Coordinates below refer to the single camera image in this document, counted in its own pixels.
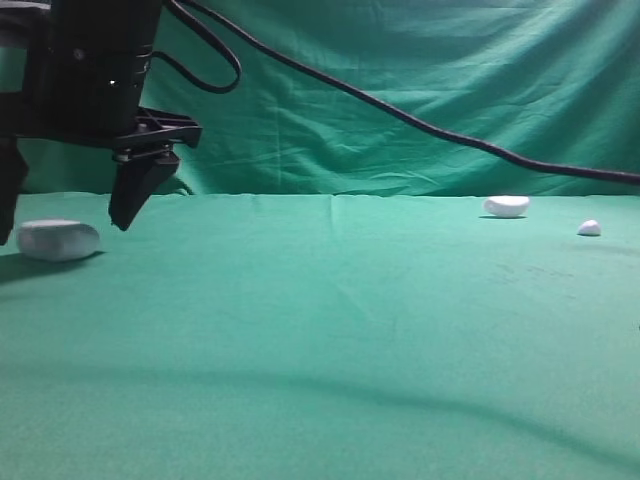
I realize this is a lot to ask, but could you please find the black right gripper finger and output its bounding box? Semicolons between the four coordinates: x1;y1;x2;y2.
1;137;28;245

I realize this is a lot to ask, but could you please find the white earphone case body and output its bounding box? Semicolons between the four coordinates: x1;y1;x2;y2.
16;219;100;262

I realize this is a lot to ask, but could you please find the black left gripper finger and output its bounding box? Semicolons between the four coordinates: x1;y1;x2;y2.
108;151;180;231

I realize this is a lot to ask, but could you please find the black cable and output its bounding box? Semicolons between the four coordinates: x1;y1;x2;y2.
152;0;640;185

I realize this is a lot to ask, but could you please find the white earbud far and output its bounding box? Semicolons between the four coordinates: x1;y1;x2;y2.
577;219;602;237

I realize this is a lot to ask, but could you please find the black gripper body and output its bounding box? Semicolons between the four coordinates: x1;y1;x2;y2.
1;1;201;155

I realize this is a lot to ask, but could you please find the green table cloth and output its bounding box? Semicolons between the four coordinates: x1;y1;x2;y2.
1;193;639;479

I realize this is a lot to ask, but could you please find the green backdrop cloth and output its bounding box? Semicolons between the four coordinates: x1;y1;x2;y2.
0;0;640;199

